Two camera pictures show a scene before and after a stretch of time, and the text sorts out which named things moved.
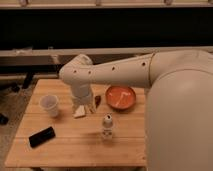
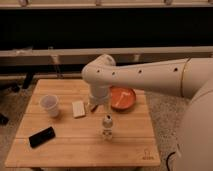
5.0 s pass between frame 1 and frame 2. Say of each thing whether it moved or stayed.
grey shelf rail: stayed
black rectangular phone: stayed
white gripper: moved
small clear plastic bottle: stayed
